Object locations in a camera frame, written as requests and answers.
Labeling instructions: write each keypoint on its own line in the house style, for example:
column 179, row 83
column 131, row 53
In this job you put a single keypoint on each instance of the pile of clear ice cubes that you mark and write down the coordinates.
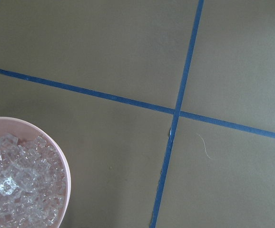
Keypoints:
column 32, row 183

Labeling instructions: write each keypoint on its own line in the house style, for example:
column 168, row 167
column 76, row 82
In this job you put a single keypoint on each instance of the pink bowl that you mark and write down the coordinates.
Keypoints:
column 26, row 131

